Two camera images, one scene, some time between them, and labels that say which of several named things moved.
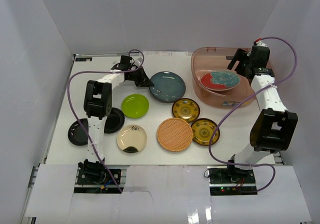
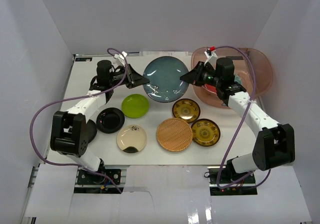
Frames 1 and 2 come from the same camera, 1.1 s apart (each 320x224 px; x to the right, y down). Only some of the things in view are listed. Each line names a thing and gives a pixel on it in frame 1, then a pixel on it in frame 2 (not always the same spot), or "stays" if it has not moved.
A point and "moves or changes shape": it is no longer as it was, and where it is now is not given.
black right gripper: x=238 y=56 -> x=195 y=76
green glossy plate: x=135 y=105 stays
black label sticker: x=83 y=59 stays
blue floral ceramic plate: x=168 y=87 moves or changes shape
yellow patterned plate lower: x=203 y=130 stays
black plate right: x=114 y=121 stays
